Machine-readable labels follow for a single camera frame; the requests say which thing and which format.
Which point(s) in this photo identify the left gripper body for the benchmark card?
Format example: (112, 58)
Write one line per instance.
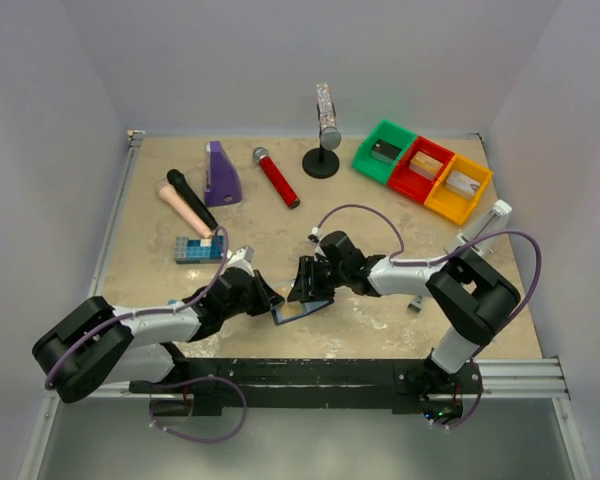
(259, 295)

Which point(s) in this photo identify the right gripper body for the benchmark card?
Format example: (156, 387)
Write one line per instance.
(309, 278)

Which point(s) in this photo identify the blue leather card holder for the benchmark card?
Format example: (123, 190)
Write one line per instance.
(311, 308)

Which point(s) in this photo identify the gold VIP card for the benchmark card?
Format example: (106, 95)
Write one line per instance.
(289, 310)

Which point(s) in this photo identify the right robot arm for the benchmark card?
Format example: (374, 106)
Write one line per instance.
(476, 299)

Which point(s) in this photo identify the dark card in green bin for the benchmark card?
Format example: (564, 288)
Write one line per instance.
(385, 152)

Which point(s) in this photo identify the tan card in red bin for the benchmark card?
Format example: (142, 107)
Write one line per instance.
(425, 165)

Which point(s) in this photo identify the white card in yellow bin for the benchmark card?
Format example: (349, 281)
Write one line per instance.
(462, 185)

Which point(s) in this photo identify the blue grey brick block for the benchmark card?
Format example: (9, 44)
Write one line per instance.
(198, 251)

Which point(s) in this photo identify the black microphone stand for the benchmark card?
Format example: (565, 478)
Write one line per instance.
(320, 163)

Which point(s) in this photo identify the purple metronome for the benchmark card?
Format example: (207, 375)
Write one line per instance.
(222, 184)

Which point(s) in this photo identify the red microphone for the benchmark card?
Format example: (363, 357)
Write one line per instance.
(263, 159)

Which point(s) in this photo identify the glitter microphone on stand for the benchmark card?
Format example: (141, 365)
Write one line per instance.
(329, 135)

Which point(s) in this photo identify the red storage bin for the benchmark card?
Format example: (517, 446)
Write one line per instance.
(408, 183)

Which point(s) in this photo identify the pink microphone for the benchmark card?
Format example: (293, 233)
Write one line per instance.
(167, 193)

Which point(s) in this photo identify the black microphone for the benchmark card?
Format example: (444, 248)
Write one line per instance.
(178, 180)

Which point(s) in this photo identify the green storage bin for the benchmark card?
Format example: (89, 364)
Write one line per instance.
(389, 132)

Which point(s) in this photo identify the yellow storage bin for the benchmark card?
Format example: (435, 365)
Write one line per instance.
(451, 206)

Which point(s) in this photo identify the white grey metronome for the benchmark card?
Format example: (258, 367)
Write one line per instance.
(495, 219)

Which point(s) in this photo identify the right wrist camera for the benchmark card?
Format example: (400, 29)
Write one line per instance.
(315, 237)

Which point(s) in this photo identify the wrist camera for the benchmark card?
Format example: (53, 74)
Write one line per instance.
(315, 237)
(242, 259)

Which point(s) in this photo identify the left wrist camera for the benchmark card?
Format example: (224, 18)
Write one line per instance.
(242, 259)

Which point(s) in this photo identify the aluminium left frame rail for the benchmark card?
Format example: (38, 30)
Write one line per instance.
(135, 141)

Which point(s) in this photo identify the aluminium frame rail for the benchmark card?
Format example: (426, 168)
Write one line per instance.
(135, 141)
(512, 379)

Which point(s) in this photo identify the aluminium front frame rail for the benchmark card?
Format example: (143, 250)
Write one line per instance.
(512, 379)

